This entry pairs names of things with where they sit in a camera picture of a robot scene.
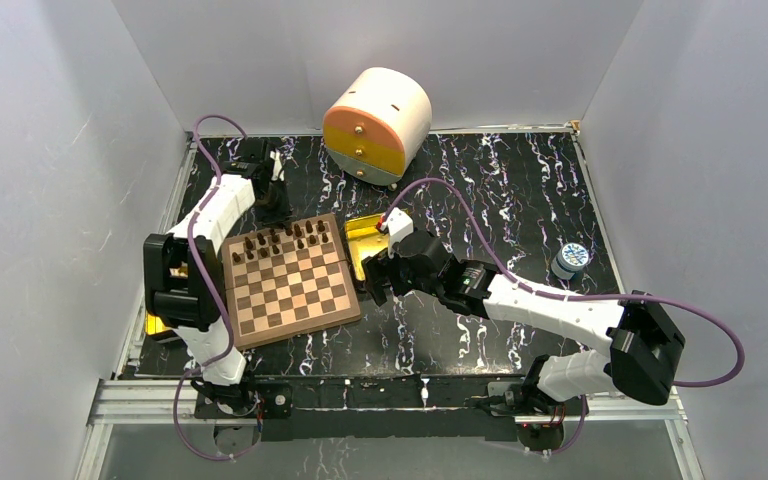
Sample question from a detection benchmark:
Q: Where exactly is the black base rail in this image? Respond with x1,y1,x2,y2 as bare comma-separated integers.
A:
186,374,587,452

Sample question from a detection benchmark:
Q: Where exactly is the gold tin with dark pieces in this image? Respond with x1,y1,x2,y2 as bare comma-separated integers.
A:
344,213,389,292

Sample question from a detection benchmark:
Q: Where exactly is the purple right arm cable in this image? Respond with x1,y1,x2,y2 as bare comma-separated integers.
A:
377,177,746,390

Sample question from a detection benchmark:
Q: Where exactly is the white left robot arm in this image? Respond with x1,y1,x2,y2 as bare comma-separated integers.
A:
143,138,291,416

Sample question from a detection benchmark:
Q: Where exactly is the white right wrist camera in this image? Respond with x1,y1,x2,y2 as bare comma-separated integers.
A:
377,208,414,258

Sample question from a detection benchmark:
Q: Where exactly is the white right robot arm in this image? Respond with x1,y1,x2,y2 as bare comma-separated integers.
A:
362,230,685,414

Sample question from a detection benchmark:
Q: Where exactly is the wooden chess board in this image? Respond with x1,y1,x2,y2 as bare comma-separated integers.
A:
221,213,362,350

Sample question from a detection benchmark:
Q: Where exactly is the gold tin with light pieces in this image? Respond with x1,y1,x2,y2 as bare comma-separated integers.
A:
144,311,180,344

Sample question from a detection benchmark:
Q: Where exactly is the round pastel drawer cabinet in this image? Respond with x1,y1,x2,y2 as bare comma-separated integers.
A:
322,67,432,189

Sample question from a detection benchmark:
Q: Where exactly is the blue white round cap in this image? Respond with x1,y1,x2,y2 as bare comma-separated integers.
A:
550,242,591,281

